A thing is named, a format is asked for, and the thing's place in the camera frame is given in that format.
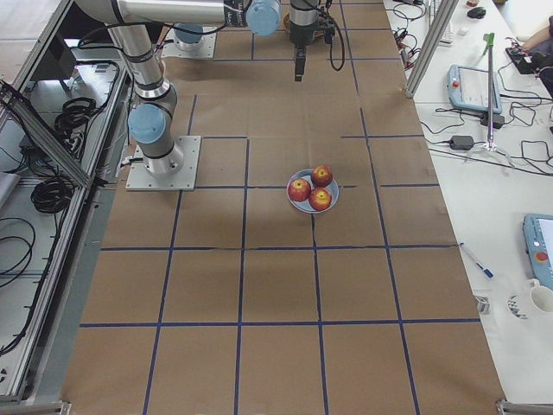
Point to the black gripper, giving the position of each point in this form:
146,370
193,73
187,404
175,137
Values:
300,34

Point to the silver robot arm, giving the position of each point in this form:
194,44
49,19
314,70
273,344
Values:
125,21
188,33

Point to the red apple plate back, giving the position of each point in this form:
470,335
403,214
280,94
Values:
321,176

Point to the red apple plate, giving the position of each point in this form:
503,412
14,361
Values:
321,176
320,199
299,190

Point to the red apple plate left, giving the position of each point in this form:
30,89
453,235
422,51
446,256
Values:
299,190

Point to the light blue plate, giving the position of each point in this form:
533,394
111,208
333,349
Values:
304,207

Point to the red apple plate front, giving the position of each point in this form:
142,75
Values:
320,199

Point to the blue teach pendant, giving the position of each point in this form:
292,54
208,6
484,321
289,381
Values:
537,230
468,88

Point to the black power adapter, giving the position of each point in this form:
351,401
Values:
461,142

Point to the black computer mouse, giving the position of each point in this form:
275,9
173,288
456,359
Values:
476,13

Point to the green reacher grabber stick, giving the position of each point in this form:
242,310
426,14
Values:
489,145

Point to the black box on desk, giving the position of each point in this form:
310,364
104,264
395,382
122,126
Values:
525,63

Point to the white blue pen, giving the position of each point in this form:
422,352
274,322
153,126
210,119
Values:
484,269

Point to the white mug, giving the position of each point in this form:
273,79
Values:
538,301

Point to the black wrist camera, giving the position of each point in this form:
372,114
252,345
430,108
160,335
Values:
326,29

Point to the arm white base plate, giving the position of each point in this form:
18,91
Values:
201,51
176,171

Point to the aluminium frame post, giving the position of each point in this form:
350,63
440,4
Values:
443,14

